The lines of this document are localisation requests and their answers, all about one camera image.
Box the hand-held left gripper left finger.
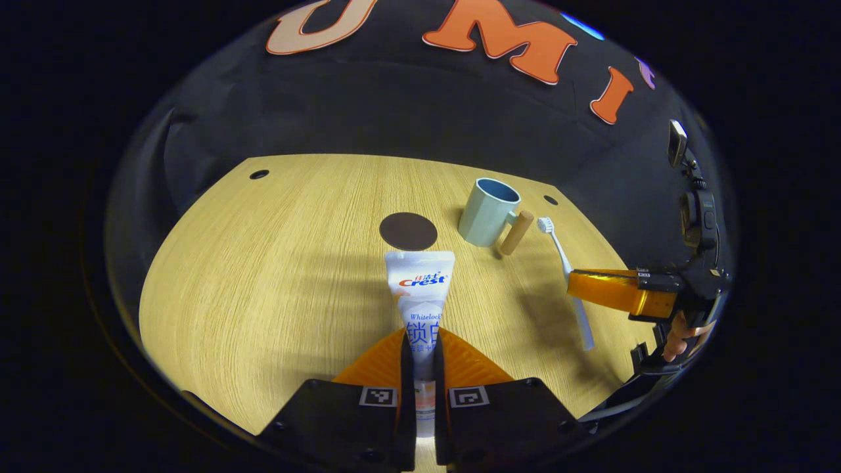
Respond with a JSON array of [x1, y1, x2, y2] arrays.
[[256, 328, 419, 473]]

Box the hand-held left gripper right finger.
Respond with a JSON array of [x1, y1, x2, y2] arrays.
[[432, 327, 589, 473]]

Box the light blue toothbrush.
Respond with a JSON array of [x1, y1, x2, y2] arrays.
[[537, 217, 596, 352]]

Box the white toothpaste tube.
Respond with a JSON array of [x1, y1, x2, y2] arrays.
[[384, 250, 456, 439]]

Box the light blue cup wooden handle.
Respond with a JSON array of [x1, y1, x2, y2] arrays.
[[458, 177, 535, 257]]

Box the dark brown round coaster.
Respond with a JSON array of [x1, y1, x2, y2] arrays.
[[379, 212, 438, 251]]

